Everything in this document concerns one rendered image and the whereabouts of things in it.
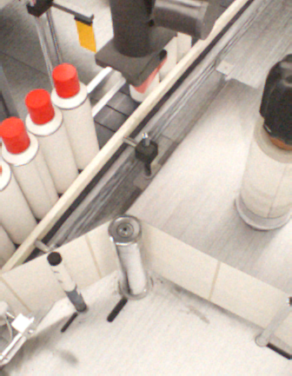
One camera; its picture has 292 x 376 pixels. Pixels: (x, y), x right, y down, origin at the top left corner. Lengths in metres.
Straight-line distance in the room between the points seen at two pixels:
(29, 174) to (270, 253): 0.36
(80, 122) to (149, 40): 0.17
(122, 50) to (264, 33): 0.52
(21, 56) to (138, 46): 0.49
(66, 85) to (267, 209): 0.32
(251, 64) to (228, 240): 0.41
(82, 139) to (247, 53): 0.44
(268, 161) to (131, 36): 0.22
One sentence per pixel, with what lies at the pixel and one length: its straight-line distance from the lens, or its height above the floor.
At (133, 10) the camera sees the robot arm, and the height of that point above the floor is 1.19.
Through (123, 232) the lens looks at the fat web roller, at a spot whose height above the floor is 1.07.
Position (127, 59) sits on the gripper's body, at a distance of 0.64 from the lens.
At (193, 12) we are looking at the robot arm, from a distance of 0.55.
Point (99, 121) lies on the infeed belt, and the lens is 0.87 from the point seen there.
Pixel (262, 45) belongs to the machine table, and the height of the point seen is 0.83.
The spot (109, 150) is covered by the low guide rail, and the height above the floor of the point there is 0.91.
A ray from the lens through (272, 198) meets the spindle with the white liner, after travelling 0.69.
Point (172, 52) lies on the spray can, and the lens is 0.87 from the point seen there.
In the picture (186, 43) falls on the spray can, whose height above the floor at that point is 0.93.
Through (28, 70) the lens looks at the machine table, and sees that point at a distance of 1.05.
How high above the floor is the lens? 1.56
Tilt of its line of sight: 60 degrees down
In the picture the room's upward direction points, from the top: 4 degrees counter-clockwise
